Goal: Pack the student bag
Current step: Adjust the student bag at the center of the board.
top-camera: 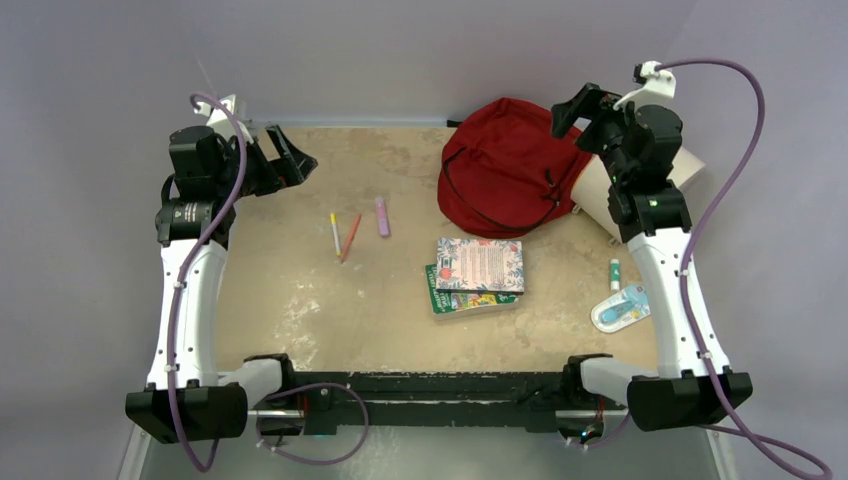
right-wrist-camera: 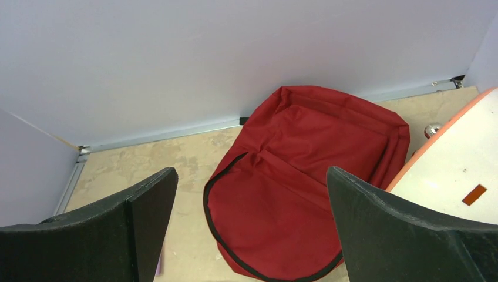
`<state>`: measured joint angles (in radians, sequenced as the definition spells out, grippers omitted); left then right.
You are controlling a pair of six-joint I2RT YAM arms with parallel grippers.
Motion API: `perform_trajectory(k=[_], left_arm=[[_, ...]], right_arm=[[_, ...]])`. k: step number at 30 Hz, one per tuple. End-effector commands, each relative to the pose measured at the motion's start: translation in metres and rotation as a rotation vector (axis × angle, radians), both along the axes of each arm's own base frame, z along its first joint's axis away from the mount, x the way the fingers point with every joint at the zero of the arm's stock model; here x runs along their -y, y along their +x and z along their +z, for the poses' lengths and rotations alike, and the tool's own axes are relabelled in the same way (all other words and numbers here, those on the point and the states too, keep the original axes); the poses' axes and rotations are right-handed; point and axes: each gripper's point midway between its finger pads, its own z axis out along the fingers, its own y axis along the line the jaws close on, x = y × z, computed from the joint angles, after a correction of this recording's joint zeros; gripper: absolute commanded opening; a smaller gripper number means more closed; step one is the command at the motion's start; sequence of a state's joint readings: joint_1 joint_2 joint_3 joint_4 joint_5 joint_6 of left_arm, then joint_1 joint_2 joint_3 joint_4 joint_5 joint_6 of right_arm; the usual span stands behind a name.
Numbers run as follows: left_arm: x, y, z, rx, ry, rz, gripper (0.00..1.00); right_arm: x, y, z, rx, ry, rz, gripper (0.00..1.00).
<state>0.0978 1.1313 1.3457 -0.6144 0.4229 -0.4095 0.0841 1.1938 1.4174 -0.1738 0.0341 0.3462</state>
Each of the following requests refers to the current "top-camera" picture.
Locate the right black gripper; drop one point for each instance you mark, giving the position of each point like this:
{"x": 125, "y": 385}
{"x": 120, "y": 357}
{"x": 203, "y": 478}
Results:
{"x": 591, "y": 99}

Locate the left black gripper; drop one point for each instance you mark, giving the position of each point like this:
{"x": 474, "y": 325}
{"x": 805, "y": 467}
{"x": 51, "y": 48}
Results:
{"x": 290, "y": 169}

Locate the red backpack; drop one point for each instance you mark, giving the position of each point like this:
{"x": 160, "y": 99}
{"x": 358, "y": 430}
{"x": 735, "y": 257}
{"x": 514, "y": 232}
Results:
{"x": 503, "y": 174}

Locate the floral cover book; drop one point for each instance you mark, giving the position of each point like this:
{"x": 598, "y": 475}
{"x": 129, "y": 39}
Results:
{"x": 467, "y": 265}

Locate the green treehouse book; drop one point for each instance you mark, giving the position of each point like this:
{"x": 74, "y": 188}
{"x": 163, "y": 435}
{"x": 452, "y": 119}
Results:
{"x": 445, "y": 305}

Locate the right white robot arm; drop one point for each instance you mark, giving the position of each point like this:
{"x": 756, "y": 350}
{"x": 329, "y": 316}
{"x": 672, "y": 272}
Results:
{"x": 694, "y": 383}

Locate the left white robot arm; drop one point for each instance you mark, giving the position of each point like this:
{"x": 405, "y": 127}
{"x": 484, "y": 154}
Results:
{"x": 211, "y": 405}

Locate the yellow pen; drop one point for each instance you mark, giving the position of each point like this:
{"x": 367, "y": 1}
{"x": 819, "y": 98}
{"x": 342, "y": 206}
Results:
{"x": 335, "y": 232}

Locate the cream round lunch box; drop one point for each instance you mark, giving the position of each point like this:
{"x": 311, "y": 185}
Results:
{"x": 590, "y": 191}

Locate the orange pencil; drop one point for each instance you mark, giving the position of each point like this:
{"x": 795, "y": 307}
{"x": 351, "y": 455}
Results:
{"x": 350, "y": 238}

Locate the pink highlighter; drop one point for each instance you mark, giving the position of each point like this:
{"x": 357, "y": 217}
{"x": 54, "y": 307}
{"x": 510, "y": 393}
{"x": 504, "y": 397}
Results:
{"x": 382, "y": 217}

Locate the green glue stick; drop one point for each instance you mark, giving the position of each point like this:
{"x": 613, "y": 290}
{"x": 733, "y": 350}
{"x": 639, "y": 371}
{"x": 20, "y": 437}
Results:
{"x": 614, "y": 275}

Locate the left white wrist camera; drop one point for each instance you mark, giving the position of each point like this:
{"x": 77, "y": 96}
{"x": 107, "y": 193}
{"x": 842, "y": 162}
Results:
{"x": 220, "y": 122}

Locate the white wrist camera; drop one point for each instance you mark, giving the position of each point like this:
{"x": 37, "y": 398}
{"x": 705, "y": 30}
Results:
{"x": 656, "y": 87}
{"x": 220, "y": 122}

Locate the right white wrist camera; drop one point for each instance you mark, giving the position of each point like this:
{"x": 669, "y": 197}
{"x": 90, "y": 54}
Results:
{"x": 656, "y": 87}

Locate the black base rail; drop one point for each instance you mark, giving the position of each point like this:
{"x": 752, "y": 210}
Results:
{"x": 537, "y": 402}

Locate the aluminium frame rails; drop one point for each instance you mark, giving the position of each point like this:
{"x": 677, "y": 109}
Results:
{"x": 135, "y": 456}

